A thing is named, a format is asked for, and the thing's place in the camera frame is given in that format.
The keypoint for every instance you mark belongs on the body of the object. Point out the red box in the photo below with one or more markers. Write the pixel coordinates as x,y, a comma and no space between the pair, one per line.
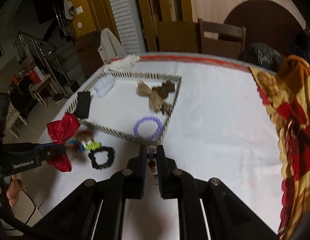
36,75

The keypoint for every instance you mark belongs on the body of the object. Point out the dark brown hair clip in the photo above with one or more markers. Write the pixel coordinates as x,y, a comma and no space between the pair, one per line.
165,89

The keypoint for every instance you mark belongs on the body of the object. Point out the orange red patterned blanket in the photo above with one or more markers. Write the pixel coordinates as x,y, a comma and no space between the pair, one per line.
286,98

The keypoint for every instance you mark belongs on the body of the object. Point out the red satin bow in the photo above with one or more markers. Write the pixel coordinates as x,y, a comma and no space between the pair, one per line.
60,131

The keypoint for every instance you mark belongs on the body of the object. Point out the dark wooden chair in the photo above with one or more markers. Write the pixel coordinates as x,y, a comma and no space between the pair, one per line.
222,40

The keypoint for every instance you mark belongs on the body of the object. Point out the person's left hand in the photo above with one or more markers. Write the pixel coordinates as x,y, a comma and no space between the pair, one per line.
15,188

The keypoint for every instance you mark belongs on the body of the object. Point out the beige burlap bow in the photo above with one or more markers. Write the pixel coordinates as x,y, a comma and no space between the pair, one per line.
156,103

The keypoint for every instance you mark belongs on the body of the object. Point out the black fabric headband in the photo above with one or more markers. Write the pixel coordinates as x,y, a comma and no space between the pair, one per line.
83,105

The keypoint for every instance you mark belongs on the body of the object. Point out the round dark wooden tabletop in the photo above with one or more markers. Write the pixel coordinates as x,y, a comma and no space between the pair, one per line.
266,22

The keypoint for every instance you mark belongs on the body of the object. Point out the white wall switch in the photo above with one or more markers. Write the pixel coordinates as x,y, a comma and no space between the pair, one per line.
79,10

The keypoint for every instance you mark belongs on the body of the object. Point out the striped black white tray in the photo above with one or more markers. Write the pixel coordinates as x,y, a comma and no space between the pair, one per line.
124,114

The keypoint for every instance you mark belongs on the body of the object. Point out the white cotton glove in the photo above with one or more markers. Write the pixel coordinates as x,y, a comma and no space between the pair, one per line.
121,65

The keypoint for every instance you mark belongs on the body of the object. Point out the black plastic bag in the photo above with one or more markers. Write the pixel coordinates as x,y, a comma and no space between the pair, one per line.
265,56

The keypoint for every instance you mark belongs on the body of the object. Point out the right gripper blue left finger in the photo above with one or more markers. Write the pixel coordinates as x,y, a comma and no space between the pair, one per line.
138,176

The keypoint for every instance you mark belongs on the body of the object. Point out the white louvered door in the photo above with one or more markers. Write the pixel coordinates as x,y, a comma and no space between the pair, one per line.
128,25

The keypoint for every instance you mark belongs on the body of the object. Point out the white table cloth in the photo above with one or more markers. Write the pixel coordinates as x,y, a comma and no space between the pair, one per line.
219,128

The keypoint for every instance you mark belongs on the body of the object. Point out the white jacket on chair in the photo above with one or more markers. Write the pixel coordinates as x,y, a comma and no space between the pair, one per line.
110,48

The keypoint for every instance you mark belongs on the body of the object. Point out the small white side table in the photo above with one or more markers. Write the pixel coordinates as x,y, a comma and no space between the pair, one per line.
37,88

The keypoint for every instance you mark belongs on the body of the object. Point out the black scrunchie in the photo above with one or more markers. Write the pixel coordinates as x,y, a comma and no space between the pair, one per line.
110,157

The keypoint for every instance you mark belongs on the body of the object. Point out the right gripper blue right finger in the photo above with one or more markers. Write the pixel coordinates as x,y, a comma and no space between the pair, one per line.
165,167

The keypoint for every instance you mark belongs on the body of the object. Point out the metal stair railing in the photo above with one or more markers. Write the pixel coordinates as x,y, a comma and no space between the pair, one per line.
43,54

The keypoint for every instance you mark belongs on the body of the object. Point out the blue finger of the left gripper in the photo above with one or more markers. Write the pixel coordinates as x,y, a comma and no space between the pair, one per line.
45,146
54,154

